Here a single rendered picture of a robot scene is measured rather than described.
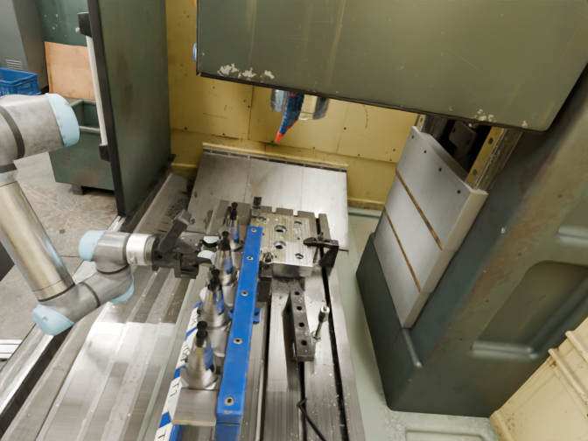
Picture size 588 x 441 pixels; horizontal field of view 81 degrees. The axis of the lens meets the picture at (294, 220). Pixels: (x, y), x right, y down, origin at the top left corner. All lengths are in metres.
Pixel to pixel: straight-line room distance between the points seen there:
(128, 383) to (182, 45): 1.56
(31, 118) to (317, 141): 1.53
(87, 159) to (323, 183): 1.97
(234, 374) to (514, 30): 0.71
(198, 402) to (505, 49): 0.74
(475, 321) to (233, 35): 0.89
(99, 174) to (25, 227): 2.41
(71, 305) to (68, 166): 2.51
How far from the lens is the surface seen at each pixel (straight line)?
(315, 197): 2.02
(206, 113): 2.09
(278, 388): 0.97
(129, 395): 1.17
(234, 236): 0.80
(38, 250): 0.88
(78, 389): 1.23
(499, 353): 1.25
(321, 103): 0.92
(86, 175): 3.32
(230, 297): 0.71
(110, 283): 0.95
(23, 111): 0.89
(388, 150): 2.19
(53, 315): 0.91
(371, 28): 0.63
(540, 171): 0.84
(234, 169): 2.08
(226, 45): 0.63
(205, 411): 0.58
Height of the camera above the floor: 1.74
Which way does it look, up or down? 33 degrees down
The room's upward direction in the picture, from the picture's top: 11 degrees clockwise
